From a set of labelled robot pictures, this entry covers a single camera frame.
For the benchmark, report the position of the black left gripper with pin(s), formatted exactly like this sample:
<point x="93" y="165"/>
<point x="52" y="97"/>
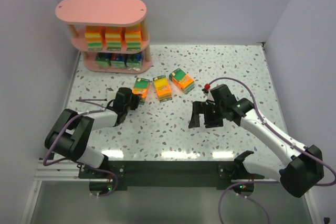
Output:
<point x="134" y="100"/>

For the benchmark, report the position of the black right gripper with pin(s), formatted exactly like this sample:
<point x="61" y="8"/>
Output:
<point x="207" y="115"/>

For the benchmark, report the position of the green top sponge box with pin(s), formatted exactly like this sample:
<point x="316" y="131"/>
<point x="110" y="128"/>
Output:
<point x="141" y="88"/>
<point x="182" y="80"/>

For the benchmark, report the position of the blue Vileda pack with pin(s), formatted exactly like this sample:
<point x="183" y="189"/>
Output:
<point x="118" y="61"/>
<point x="103" y="59"/>
<point x="134" y="61"/>

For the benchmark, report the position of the orange sponge pack barcode sticker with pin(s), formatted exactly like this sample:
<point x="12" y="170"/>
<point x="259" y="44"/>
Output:
<point x="133" y="37"/>

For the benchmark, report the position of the orange three sponge pack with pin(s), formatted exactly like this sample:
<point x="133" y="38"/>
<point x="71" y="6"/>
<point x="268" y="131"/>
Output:
<point x="93" y="37"/>

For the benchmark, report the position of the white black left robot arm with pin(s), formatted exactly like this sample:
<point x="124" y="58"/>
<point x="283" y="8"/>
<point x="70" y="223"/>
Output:
<point x="69" y="136"/>

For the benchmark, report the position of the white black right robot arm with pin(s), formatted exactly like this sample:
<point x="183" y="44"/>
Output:
<point x="300" y="167"/>

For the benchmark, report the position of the pink three tier shelf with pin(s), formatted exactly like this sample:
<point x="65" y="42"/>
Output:
<point x="77" y="14"/>

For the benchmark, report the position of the yellow top sponge box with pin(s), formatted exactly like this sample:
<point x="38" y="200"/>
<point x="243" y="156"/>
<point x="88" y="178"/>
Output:
<point x="162" y="87"/>

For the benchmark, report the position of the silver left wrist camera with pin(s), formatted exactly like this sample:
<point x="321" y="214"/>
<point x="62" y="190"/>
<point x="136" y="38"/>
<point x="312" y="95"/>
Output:
<point x="110" y="94"/>

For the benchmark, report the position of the aluminium frame rail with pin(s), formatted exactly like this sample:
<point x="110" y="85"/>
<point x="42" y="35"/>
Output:
<point x="62" y="171"/>

